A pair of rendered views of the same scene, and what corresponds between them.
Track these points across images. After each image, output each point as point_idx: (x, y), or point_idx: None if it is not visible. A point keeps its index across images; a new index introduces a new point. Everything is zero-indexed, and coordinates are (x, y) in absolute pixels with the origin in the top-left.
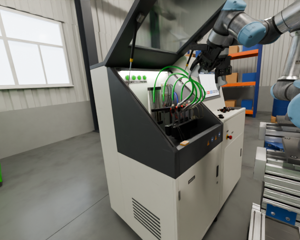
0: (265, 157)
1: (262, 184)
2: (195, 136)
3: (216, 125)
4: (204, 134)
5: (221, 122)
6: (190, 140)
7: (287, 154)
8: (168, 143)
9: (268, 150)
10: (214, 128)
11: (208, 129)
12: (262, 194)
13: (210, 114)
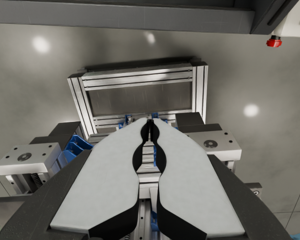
0: (9, 174)
1: (72, 133)
2: (53, 7)
3: (226, 21)
4: (91, 25)
5: (265, 29)
6: (11, 10)
7: None
8: None
9: (40, 175)
10: (179, 26)
11: (150, 14)
12: (40, 139)
13: None
